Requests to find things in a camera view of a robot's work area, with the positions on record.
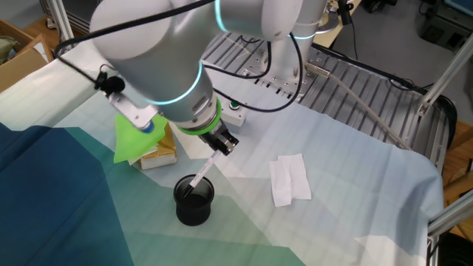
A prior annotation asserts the black cable bundle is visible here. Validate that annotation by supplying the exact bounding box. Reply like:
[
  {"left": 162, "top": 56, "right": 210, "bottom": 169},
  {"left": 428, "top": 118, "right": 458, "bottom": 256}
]
[{"left": 312, "top": 43, "right": 459, "bottom": 151}]

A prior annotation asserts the gold tissue box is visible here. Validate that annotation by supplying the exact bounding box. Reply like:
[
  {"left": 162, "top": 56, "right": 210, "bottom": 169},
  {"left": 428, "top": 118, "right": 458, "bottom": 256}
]
[{"left": 138, "top": 123, "right": 178, "bottom": 171}]

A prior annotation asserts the olive green bag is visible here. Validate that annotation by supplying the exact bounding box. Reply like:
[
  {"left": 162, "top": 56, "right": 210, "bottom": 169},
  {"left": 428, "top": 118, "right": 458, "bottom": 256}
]
[{"left": 0, "top": 35, "right": 18, "bottom": 66}]

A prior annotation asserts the flat white paper napkin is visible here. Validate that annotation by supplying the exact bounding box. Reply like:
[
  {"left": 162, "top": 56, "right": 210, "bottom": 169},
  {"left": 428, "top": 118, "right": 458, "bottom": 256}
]
[{"left": 268, "top": 153, "right": 313, "bottom": 208}]

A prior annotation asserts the beige cable metal connector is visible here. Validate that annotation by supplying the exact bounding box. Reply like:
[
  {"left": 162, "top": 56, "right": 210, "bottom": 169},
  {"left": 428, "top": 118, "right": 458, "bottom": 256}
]
[{"left": 304, "top": 61, "right": 413, "bottom": 151}]

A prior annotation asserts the aluminium frame post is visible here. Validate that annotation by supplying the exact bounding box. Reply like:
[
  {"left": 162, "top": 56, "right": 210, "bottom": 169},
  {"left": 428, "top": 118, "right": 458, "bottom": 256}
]
[{"left": 47, "top": 0, "right": 77, "bottom": 51}]

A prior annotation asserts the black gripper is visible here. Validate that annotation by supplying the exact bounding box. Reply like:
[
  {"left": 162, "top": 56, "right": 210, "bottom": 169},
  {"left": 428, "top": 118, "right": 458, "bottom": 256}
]
[{"left": 199, "top": 120, "right": 240, "bottom": 156}]

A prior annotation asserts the green cloth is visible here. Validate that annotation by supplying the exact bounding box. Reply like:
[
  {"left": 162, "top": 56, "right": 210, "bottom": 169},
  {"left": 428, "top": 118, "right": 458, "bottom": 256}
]
[{"left": 113, "top": 113, "right": 169, "bottom": 165}]

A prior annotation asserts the white marker pen black cap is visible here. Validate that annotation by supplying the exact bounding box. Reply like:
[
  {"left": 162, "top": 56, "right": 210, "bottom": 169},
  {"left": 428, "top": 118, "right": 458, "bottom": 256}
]
[{"left": 181, "top": 150, "right": 222, "bottom": 197}]

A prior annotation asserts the grey box green push button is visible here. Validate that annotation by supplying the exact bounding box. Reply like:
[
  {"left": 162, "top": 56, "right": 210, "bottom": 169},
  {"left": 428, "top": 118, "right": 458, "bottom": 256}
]
[{"left": 220, "top": 98, "right": 248, "bottom": 128}]

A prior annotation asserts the aluminium frame profile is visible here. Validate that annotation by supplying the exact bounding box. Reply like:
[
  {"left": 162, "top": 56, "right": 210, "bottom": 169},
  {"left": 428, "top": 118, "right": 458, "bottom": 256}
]
[
  {"left": 416, "top": 33, "right": 473, "bottom": 117},
  {"left": 426, "top": 190, "right": 473, "bottom": 266}
]

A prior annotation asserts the dark metal cabinet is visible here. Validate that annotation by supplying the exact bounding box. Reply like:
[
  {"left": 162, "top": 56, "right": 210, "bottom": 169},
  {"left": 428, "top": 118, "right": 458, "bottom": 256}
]
[{"left": 38, "top": 0, "right": 108, "bottom": 36}]

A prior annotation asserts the black mesh pen holder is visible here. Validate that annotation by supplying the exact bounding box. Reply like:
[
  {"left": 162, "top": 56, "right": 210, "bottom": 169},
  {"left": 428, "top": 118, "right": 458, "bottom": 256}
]
[{"left": 172, "top": 174, "right": 216, "bottom": 227}]

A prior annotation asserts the blue green white tablecloth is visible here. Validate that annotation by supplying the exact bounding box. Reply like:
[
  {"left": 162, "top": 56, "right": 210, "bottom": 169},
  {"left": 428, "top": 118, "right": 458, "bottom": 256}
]
[{"left": 0, "top": 18, "right": 444, "bottom": 266}]

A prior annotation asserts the brown cardboard box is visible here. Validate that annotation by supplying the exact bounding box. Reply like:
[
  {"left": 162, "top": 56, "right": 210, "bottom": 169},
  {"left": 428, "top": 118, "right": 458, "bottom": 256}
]
[{"left": 0, "top": 18, "right": 55, "bottom": 93}]

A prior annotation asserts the round silver stand base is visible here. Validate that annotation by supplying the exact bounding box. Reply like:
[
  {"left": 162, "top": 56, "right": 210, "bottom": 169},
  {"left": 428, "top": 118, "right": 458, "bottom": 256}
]
[{"left": 313, "top": 13, "right": 341, "bottom": 36}]

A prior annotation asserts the black clamp with cable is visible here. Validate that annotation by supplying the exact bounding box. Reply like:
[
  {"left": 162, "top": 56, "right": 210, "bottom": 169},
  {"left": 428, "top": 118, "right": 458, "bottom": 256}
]
[{"left": 335, "top": 0, "right": 359, "bottom": 62}]

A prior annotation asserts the green flange ring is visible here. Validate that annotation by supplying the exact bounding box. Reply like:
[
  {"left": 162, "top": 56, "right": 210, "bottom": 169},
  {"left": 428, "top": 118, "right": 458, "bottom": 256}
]
[{"left": 175, "top": 98, "right": 222, "bottom": 136}]

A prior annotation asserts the silver wrist camera bar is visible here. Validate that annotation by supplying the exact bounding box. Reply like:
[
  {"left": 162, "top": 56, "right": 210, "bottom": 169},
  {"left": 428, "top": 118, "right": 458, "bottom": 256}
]
[{"left": 108, "top": 92, "right": 159, "bottom": 134}]

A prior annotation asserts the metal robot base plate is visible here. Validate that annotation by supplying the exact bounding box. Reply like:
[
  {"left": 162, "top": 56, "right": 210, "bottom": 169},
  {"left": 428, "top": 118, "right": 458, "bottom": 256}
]
[{"left": 242, "top": 44, "right": 332, "bottom": 100}]

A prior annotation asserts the light wooden desk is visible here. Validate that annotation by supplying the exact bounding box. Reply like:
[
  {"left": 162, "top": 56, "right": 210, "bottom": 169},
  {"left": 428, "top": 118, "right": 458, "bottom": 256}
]
[{"left": 313, "top": 0, "right": 363, "bottom": 49}]

